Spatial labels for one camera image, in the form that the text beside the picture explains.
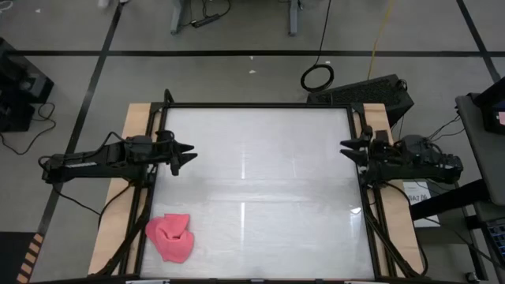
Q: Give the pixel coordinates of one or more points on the wooden base board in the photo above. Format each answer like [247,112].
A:
[134,118]

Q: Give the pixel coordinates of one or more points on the white paper label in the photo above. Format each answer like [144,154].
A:
[420,197]

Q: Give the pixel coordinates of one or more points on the grey desk leg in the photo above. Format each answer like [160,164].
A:
[293,19]
[176,19]

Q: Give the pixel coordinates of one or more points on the black keyboard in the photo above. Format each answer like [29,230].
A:
[498,236]

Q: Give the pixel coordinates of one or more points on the grey side desk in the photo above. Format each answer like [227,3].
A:
[481,138]

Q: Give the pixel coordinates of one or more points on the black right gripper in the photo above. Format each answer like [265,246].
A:
[375,154]

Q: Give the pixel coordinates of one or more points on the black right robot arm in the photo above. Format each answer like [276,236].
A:
[426,165]

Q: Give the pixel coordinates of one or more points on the pink towel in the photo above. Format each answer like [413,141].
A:
[173,244]

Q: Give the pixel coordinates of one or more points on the black table frame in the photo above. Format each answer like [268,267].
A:
[256,105]

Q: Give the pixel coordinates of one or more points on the black desk support beam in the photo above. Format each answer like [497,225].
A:
[446,201]

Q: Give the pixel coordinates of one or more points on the black equipment stack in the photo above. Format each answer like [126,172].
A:
[19,79]

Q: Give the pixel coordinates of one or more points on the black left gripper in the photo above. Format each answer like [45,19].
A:
[173,158]

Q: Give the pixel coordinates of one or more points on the black monitor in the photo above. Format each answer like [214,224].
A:
[489,106]

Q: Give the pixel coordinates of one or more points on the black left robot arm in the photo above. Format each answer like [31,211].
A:
[98,161]

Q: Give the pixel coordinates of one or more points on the black orange striped mat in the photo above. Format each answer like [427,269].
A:
[12,256]

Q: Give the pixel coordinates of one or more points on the black power strip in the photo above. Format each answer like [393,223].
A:
[205,20]

